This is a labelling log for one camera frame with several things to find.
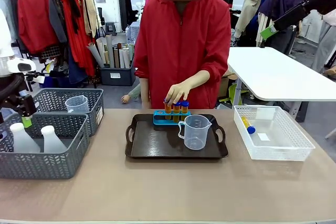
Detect person's left hand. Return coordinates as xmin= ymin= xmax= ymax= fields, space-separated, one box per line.
xmin=165 ymin=81 xmax=192 ymax=106

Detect brown paper roll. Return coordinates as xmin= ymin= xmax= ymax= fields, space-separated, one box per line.
xmin=113 ymin=46 xmax=120 ymax=69

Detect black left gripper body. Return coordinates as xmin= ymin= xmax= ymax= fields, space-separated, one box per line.
xmin=2 ymin=94 xmax=38 ymax=118

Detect grey hanging fabric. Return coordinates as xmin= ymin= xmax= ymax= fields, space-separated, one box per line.
xmin=311 ymin=20 xmax=336 ymax=74

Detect grey perforated plastic basket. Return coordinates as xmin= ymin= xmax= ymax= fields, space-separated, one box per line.
xmin=0 ymin=112 xmax=90 ymax=180

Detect beige paper roll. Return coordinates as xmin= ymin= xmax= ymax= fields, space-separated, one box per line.
xmin=96 ymin=37 xmax=110 ymax=65

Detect mannequin arm with grey sleeve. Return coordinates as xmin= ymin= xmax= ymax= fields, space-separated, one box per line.
xmin=121 ymin=84 xmax=141 ymax=104

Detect tall grey paper roll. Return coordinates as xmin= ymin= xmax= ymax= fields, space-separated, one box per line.
xmin=106 ymin=34 xmax=116 ymax=69

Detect light grey hanging coat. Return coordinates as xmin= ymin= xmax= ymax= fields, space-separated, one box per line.
xmin=0 ymin=0 xmax=19 ymax=45

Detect person in beige coat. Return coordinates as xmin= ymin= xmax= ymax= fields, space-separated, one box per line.
xmin=234 ymin=0 xmax=271 ymax=48

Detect black step stool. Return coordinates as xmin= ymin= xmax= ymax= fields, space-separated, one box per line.
xmin=104 ymin=21 xmax=118 ymax=36

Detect white perforated plastic basket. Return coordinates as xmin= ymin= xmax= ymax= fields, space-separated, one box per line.
xmin=233 ymin=105 xmax=316 ymax=162

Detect clear plastic measuring cup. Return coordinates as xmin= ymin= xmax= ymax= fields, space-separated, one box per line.
xmin=65 ymin=94 xmax=90 ymax=114
xmin=177 ymin=114 xmax=213 ymax=151

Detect green plastic object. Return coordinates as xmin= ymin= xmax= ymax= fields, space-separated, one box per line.
xmin=227 ymin=83 xmax=249 ymax=102

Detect orange tube with blue cap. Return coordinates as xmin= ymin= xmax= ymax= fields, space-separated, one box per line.
xmin=181 ymin=100 xmax=190 ymax=121
xmin=173 ymin=101 xmax=181 ymax=122
xmin=164 ymin=99 xmax=172 ymax=121

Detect beige hanging garment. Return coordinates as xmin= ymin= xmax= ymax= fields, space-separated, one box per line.
xmin=82 ymin=0 xmax=102 ymax=38

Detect dark grey storage box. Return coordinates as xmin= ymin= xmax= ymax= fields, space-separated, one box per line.
xmin=100 ymin=66 xmax=136 ymax=87

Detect white plastic bottle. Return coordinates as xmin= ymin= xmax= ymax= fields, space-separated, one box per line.
xmin=40 ymin=125 xmax=68 ymax=154
xmin=9 ymin=122 xmax=41 ymax=154

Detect dark brown plastic serving tray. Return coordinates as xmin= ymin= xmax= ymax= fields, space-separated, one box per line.
xmin=125 ymin=114 xmax=229 ymax=159

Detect person in red jacket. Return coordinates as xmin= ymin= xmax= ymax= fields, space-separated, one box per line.
xmin=133 ymin=0 xmax=232 ymax=110

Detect blue test tube rack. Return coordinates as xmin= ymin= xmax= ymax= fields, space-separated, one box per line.
xmin=153 ymin=110 xmax=192 ymax=126

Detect grey basket with white label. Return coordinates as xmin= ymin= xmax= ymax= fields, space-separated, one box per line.
xmin=33 ymin=88 xmax=104 ymax=137

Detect blue jeans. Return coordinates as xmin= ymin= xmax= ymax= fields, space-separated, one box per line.
xmin=68 ymin=58 xmax=89 ymax=85

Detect white office table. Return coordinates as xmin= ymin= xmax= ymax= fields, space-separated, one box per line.
xmin=227 ymin=47 xmax=336 ymax=122

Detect black hanging scarf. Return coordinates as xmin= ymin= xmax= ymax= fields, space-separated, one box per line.
xmin=65 ymin=0 xmax=82 ymax=35

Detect red hanging jacket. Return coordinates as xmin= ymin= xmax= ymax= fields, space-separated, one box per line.
xmin=17 ymin=0 xmax=60 ymax=55

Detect yellow tube with blue cap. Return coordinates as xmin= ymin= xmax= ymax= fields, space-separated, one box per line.
xmin=241 ymin=116 xmax=256 ymax=134

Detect person's right forearm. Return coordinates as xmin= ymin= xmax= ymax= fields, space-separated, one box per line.
xmin=140 ymin=78 xmax=151 ymax=109

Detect person's left forearm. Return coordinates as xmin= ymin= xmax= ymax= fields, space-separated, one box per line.
xmin=183 ymin=70 xmax=211 ymax=91

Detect cardboard box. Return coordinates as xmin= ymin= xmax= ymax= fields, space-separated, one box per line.
xmin=218 ymin=72 xmax=237 ymax=99

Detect dark grey hanging garment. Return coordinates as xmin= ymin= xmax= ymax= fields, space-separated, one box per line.
xmin=48 ymin=0 xmax=68 ymax=44

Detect red hanging dress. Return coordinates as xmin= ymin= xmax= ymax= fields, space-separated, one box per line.
xmin=60 ymin=0 xmax=97 ymax=77

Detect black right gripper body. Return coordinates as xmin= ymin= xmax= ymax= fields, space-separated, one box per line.
xmin=272 ymin=1 xmax=311 ymax=32

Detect white computer monitor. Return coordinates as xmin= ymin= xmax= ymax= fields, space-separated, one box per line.
xmin=232 ymin=0 xmax=248 ymax=10

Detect white paper roll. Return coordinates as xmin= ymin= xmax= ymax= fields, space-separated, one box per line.
xmin=122 ymin=47 xmax=131 ymax=69

